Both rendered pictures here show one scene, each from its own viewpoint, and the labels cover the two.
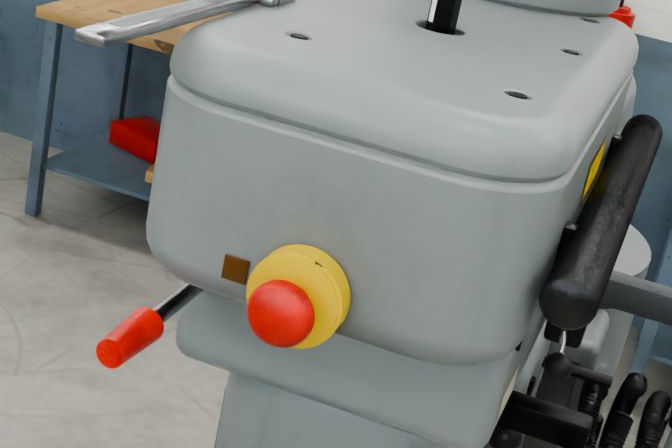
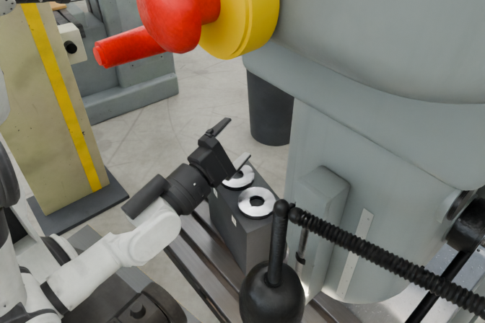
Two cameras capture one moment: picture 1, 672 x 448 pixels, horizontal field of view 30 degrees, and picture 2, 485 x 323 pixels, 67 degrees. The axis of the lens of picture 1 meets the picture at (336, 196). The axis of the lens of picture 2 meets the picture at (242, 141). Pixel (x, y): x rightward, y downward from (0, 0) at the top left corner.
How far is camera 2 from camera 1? 0.60 m
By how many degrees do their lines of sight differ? 36
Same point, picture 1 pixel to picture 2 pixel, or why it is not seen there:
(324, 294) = not seen: outside the picture
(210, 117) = not seen: outside the picture
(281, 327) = (156, 23)
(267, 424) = (308, 126)
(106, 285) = not seen: hidden behind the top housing
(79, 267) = not seen: hidden behind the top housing
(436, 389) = (431, 123)
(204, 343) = (254, 62)
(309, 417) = (334, 126)
